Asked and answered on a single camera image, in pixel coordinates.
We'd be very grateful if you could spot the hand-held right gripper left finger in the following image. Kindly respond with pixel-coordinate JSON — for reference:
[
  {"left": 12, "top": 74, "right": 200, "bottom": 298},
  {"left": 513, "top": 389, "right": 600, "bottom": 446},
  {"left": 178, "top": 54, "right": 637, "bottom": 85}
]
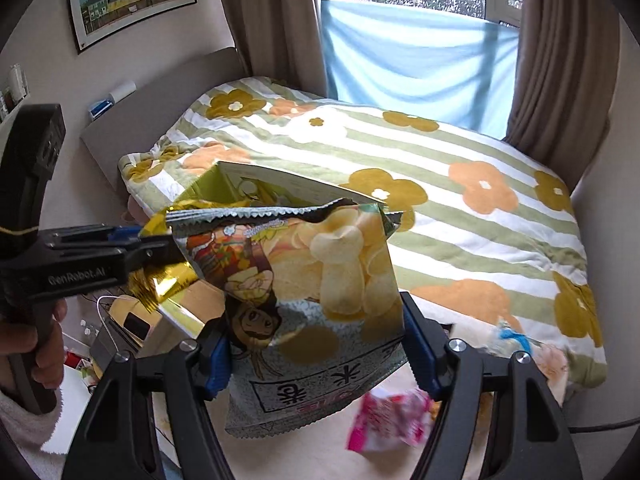
[{"left": 61, "top": 316, "right": 236, "bottom": 480}]

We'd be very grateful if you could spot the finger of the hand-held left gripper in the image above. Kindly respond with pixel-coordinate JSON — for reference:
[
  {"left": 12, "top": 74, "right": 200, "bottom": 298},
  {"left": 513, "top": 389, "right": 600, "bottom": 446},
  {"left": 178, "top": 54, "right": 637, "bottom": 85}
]
[
  {"left": 50, "top": 224, "right": 149, "bottom": 249},
  {"left": 50, "top": 244, "right": 187, "bottom": 282}
]

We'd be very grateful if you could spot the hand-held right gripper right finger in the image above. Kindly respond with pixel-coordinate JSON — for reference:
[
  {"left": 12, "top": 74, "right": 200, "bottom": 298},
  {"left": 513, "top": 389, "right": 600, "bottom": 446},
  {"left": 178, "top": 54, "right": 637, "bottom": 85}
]
[{"left": 400, "top": 291, "right": 583, "bottom": 480}]

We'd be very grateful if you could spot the gold foil snack packet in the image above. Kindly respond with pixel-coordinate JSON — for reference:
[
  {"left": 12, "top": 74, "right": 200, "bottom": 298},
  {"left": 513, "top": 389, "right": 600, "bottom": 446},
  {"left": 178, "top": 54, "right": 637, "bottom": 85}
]
[{"left": 131, "top": 200, "right": 201, "bottom": 317}]

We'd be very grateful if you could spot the silver cartoon chips bag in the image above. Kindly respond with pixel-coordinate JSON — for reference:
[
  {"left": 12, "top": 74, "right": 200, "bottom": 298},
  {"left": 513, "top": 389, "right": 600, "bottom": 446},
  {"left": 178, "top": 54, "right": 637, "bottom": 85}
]
[{"left": 167, "top": 199, "right": 408, "bottom": 438}]

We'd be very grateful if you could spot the person's left forearm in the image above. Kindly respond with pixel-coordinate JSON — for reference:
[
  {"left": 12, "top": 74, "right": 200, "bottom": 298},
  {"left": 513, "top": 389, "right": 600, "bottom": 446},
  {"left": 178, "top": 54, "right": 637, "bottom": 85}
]
[{"left": 0, "top": 387, "right": 63, "bottom": 466}]

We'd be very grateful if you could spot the person's left hand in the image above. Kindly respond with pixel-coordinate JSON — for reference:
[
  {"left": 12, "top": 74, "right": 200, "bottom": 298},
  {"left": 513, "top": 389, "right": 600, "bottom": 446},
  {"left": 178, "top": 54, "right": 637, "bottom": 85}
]
[{"left": 0, "top": 301, "right": 68, "bottom": 391}]

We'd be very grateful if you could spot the pink pillow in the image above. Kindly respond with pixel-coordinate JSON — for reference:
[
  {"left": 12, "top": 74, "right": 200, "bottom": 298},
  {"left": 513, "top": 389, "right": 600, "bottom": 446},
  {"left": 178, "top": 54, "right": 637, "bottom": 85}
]
[{"left": 125, "top": 195, "right": 151, "bottom": 226}]

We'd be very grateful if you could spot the yellow white bedside device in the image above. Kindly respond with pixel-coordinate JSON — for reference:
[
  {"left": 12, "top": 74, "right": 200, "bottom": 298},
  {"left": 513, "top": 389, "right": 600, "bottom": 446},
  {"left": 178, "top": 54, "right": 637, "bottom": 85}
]
[{"left": 97, "top": 294, "right": 163, "bottom": 356}]

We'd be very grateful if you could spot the pink snack packet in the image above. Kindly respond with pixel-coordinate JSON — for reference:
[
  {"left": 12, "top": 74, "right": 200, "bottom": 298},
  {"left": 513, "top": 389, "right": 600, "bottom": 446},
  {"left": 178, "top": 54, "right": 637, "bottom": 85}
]
[{"left": 347, "top": 387, "right": 436, "bottom": 456}]

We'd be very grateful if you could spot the white bottle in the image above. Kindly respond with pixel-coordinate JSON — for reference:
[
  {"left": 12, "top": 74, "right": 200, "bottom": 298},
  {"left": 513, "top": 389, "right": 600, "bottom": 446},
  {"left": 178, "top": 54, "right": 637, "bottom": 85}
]
[{"left": 7, "top": 64, "right": 31, "bottom": 108}]

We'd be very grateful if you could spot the grey headboard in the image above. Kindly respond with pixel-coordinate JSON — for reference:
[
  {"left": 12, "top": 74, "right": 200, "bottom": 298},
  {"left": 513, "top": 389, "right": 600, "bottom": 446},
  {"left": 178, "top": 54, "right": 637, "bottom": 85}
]
[{"left": 80, "top": 47, "right": 251, "bottom": 191}]

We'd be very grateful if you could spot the cream floral bed sheet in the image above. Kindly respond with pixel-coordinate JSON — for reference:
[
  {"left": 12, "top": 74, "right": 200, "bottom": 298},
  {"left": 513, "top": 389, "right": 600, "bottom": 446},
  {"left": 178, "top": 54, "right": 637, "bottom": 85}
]
[{"left": 150, "top": 320, "right": 571, "bottom": 480}]

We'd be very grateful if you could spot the striped floral blanket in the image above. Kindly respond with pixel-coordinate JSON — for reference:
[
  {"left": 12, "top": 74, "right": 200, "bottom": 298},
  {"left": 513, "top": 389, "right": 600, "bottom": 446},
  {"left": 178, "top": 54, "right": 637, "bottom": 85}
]
[{"left": 117, "top": 76, "right": 608, "bottom": 388}]

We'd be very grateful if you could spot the brown curtain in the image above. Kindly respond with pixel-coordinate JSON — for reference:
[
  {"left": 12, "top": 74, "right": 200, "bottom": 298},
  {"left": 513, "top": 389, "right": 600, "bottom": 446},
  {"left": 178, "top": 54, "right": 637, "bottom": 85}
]
[
  {"left": 212, "top": 0, "right": 328, "bottom": 96},
  {"left": 502, "top": 0, "right": 623, "bottom": 186}
]

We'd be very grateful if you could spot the light blue window cloth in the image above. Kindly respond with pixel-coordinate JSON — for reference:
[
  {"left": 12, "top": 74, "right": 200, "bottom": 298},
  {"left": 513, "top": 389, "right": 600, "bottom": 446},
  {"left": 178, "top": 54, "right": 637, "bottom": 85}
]
[{"left": 320, "top": 0, "right": 521, "bottom": 138}]

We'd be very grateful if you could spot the black cable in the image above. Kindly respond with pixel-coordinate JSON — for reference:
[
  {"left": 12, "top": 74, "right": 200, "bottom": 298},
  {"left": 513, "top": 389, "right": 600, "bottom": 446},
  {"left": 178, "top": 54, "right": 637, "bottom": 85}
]
[{"left": 565, "top": 417, "right": 638, "bottom": 435}]

